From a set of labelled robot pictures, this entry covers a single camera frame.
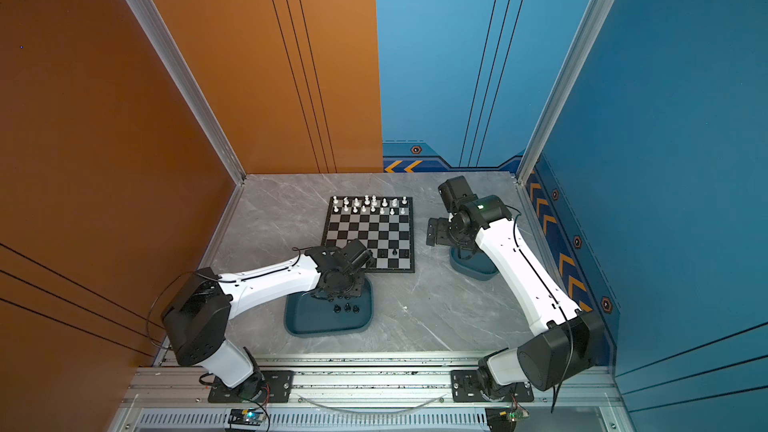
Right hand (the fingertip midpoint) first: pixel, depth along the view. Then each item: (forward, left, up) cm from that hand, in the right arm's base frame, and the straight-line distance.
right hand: (444, 239), depth 78 cm
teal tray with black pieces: (-13, +38, -18) cm, 44 cm away
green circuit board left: (-36, +49, -21) cm, 65 cm away
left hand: (-6, +24, -15) cm, 29 cm away
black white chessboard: (+18, +17, -17) cm, 30 cm away
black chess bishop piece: (-11, +30, -18) cm, 37 cm away
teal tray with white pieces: (+1, -11, -15) cm, 19 cm away
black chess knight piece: (-11, +27, -18) cm, 34 cm away
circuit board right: (-36, -12, -22) cm, 45 cm away
